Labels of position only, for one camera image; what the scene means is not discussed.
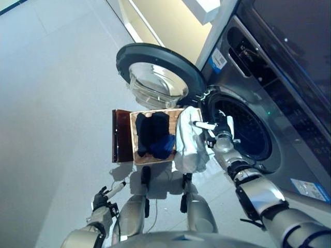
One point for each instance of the silver robot leg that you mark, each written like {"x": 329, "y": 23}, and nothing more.
{"x": 201, "y": 211}
{"x": 132, "y": 214}

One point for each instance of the silver left robot leg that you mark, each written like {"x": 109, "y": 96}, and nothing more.
{"x": 132, "y": 214}

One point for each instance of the large blue energy label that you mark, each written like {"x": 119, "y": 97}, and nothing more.
{"x": 310, "y": 189}

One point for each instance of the blue white code label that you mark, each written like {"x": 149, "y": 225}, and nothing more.
{"x": 217, "y": 59}

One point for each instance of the silver right robot leg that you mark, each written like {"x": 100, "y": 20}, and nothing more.
{"x": 201, "y": 211}

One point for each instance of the brown acrylic stand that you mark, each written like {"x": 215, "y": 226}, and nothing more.
{"x": 121, "y": 134}

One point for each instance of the grey stacked dryer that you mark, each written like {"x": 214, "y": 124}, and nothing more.
{"x": 297, "y": 31}

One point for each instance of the silver robot torso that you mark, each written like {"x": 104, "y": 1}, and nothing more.
{"x": 181, "y": 241}

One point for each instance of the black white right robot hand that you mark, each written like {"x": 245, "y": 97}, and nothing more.
{"x": 222, "y": 127}

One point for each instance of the rectangular wicker laundry basket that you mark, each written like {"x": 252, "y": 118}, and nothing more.
{"x": 173, "y": 117}

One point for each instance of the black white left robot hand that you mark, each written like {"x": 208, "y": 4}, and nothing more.
{"x": 101, "y": 200}

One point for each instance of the white garment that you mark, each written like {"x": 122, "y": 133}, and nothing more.
{"x": 188, "y": 147}

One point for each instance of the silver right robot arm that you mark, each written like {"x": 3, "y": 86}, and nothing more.
{"x": 261, "y": 191}

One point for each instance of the round glass washer door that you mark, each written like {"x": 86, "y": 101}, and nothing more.
{"x": 155, "y": 58}

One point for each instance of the grey front-load washing machine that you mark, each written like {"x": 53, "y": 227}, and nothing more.
{"x": 284, "y": 144}

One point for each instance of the black folded garment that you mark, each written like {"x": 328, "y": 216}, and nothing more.
{"x": 143, "y": 134}

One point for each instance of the blue garment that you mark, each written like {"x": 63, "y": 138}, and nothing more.
{"x": 163, "y": 147}

